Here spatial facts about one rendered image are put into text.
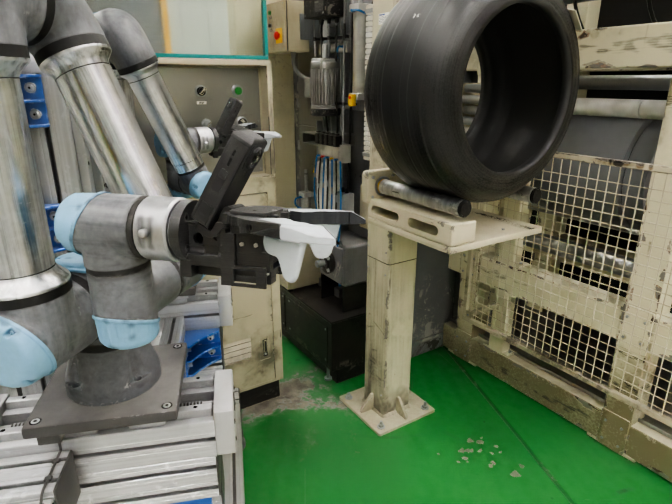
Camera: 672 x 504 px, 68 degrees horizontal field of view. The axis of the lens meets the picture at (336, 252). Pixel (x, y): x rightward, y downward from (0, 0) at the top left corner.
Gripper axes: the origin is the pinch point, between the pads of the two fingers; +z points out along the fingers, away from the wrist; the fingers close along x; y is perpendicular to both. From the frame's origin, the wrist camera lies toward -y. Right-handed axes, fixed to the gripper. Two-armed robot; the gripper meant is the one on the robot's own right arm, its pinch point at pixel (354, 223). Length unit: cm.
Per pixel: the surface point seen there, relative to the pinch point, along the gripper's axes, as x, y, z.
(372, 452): -102, 93, -11
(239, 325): -107, 55, -63
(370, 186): -99, 3, -16
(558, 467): -110, 92, 50
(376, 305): -118, 46, -15
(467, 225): -80, 10, 13
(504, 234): -92, 14, 24
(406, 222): -88, 11, -3
